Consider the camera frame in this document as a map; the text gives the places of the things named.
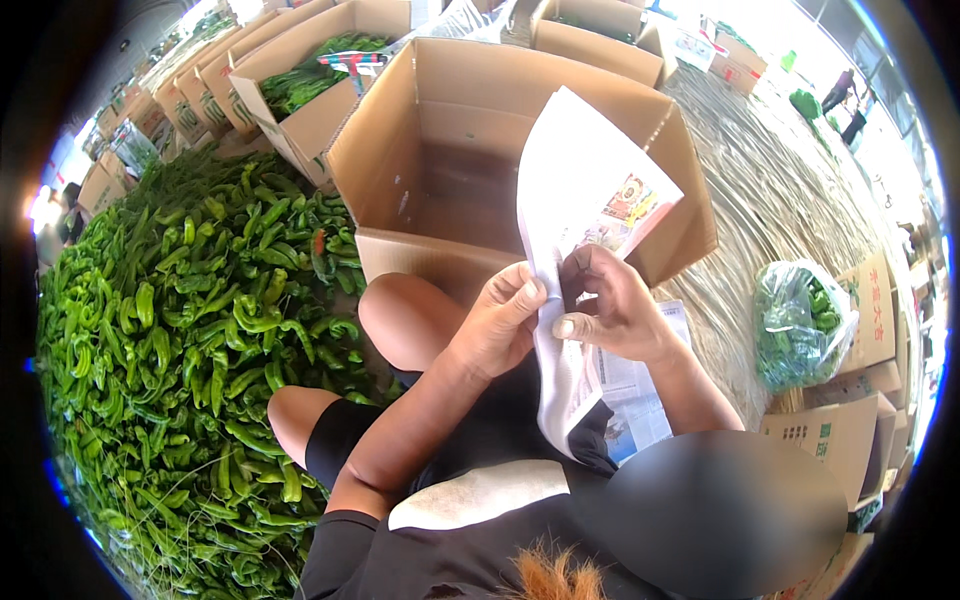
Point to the person's right hand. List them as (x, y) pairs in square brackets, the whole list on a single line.
[(619, 315)]

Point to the small cardboard box red print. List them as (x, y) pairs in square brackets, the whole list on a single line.
[(739, 64)]

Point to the person's body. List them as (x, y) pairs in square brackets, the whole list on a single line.
[(480, 540)]

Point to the stack of distant cardboard boxes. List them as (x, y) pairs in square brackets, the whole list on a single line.
[(112, 172)]

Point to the stack of flattened cardboard boxes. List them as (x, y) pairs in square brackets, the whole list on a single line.
[(847, 427)]

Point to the red and teal tape dispenser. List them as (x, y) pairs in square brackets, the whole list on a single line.
[(352, 61)]

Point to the cardboard box with green print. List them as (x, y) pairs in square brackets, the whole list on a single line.
[(225, 82), (171, 112), (193, 105)]

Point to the green peppers packed in box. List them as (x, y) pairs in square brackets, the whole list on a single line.
[(307, 79)]

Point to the cardboard box holding peppers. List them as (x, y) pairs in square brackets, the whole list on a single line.
[(315, 124)]

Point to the flat newspaper with blue photo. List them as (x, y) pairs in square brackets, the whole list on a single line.
[(637, 397)]

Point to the white newspaper sheets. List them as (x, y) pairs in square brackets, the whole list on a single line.
[(577, 172)]

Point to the heap of loose green peppers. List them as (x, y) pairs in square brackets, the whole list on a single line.
[(187, 337)]

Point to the person's legs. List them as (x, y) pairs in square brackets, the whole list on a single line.
[(405, 322)]

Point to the clear plastic sheet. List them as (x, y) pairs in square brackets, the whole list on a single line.
[(465, 21)]

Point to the person's left hand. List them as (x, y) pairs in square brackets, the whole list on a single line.
[(491, 334)]

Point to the large empty cardboard box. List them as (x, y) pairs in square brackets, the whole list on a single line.
[(450, 150)]

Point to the open brown cardboard box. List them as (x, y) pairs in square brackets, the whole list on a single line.
[(592, 45)]

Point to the clear plastic bag of peppers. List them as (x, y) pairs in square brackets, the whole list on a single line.
[(799, 326)]

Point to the green bundle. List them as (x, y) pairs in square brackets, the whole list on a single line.
[(805, 103)]

